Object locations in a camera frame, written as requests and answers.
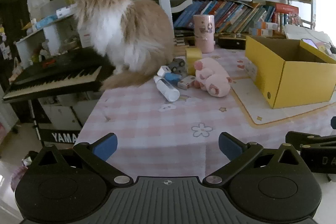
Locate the white shelf unit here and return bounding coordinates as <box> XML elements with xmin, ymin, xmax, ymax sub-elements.
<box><xmin>14</xmin><ymin>1</ymin><xmax>82</xmax><ymax>67</ymax></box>

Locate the dark brown case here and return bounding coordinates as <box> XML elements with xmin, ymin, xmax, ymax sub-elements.
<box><xmin>218</xmin><ymin>32</ymin><xmax>247</xmax><ymax>51</ymax></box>

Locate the row of colourful books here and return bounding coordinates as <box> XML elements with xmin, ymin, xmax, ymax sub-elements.
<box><xmin>173</xmin><ymin>0</ymin><xmax>300</xmax><ymax>34</ymax></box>

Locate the wooden chess board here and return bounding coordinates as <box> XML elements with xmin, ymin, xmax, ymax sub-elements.
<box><xmin>175</xmin><ymin>32</ymin><xmax>196</xmax><ymax>47</ymax></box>

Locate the white staple box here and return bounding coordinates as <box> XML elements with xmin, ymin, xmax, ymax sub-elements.
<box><xmin>177</xmin><ymin>76</ymin><xmax>196</xmax><ymax>90</ymax></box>

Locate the black smartphone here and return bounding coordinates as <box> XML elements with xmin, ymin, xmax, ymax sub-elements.
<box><xmin>301</xmin><ymin>38</ymin><xmax>319</xmax><ymax>50</ymax></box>

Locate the white paper notebook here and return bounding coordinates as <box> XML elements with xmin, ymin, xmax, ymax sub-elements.
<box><xmin>283</xmin><ymin>24</ymin><xmax>336</xmax><ymax>41</ymax></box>

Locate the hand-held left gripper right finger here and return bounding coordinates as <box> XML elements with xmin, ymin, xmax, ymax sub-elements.
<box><xmin>203</xmin><ymin>132</ymin><xmax>314</xmax><ymax>186</ymax></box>

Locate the black electronic keyboard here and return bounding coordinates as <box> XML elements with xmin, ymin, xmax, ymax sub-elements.
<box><xmin>3</xmin><ymin>48</ymin><xmax>116</xmax><ymax>104</ymax></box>

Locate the pink cylinder container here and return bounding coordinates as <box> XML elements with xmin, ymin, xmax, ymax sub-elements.
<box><xmin>193</xmin><ymin>14</ymin><xmax>216</xmax><ymax>54</ymax></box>

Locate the white box red label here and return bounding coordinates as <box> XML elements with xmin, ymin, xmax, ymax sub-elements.
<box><xmin>79</xmin><ymin>27</ymin><xmax>92</xmax><ymax>48</ymax></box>

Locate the white plug adapter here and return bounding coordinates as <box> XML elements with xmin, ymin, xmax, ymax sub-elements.
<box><xmin>157</xmin><ymin>66</ymin><xmax>171</xmax><ymax>77</ymax></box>

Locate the white plastic bottle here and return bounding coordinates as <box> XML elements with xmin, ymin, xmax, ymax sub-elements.
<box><xmin>154</xmin><ymin>76</ymin><xmax>180</xmax><ymax>102</ymax></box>

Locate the yellow cardboard box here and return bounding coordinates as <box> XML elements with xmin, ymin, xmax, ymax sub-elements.
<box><xmin>245</xmin><ymin>35</ymin><xmax>336</xmax><ymax>109</ymax></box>

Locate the orange white small box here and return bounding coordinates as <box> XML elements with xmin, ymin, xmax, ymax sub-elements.
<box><xmin>256</xmin><ymin>21</ymin><xmax>279</xmax><ymax>30</ymax></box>
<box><xmin>248</xmin><ymin>28</ymin><xmax>273</xmax><ymax>37</ymax></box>

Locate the yellow tape roll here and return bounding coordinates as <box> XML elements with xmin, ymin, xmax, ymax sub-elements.
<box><xmin>185</xmin><ymin>47</ymin><xmax>202</xmax><ymax>76</ymax></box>

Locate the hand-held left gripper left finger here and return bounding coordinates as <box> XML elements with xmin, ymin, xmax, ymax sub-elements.
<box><xmin>31</xmin><ymin>133</ymin><xmax>132</xmax><ymax>186</ymax></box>

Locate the fluffy cream white cat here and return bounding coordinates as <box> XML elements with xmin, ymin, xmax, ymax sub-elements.
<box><xmin>72</xmin><ymin>0</ymin><xmax>176</xmax><ymax>90</ymax></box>

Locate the grey toy car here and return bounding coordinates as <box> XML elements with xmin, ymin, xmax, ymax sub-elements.
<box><xmin>168</xmin><ymin>57</ymin><xmax>187</xmax><ymax>75</ymax></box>

